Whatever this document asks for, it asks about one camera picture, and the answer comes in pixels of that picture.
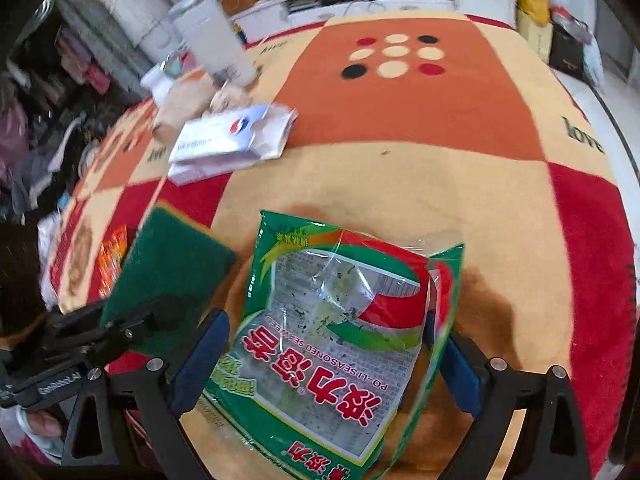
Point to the green seaweed packet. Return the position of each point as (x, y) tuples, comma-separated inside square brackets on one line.
[(325, 335)]

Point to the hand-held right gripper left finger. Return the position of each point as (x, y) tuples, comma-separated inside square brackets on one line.
[(200, 365)]

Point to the white orange medicine box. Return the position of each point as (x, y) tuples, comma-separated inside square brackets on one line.
[(210, 170)]

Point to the yellow bag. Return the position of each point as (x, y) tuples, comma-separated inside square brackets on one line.
[(534, 2)]

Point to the lace covered air conditioner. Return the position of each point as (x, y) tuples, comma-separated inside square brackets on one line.
[(130, 5)]

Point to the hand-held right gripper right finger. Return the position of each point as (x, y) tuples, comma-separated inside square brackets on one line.
[(462, 380)]

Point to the white printed bag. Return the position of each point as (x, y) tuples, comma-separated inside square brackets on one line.
[(595, 62)]

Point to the orange snack packet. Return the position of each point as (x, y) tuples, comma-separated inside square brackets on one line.
[(112, 265)]

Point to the red orange checkered blanket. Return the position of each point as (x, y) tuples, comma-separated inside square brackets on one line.
[(400, 170)]

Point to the brown paper bag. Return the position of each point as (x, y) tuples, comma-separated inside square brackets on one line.
[(240, 2)]

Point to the black paper bag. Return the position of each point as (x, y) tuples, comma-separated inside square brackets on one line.
[(566, 55)]

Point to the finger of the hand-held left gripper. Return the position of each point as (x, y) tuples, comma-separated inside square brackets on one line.
[(135, 327)]

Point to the cream cardboard box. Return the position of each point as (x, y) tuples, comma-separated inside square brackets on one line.
[(535, 40)]

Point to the brown tissue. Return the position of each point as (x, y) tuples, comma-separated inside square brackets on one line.
[(230, 97)]

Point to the green yellow scouring sponge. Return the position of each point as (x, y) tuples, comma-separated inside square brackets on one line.
[(170, 260)]

